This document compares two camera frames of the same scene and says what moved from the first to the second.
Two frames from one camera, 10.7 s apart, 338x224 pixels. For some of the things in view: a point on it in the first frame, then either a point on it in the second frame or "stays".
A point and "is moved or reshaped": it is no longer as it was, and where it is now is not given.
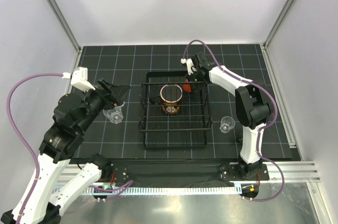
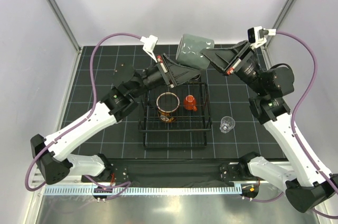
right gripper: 189,78 -> 223,58
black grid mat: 163,115 stays
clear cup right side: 227,123 stays
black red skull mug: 171,95 is moved or reshaped
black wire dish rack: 175,110 stays
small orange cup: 187,87 -> 190,102
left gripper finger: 119,93 -> 179,73
